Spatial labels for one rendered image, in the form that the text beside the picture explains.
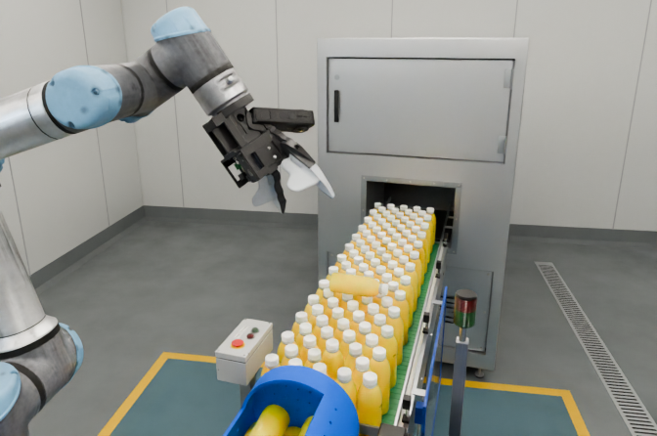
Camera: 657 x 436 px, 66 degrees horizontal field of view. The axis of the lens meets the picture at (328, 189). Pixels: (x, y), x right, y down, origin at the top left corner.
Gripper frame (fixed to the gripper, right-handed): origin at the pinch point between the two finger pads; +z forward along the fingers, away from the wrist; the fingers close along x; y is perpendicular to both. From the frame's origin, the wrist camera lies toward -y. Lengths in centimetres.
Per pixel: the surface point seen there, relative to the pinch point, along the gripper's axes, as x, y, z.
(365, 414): -48, -8, 66
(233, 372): -79, 4, 42
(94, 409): -258, 27, 69
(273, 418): -43, 13, 43
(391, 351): -58, -33, 67
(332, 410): -31, 5, 46
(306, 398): -43, 4, 46
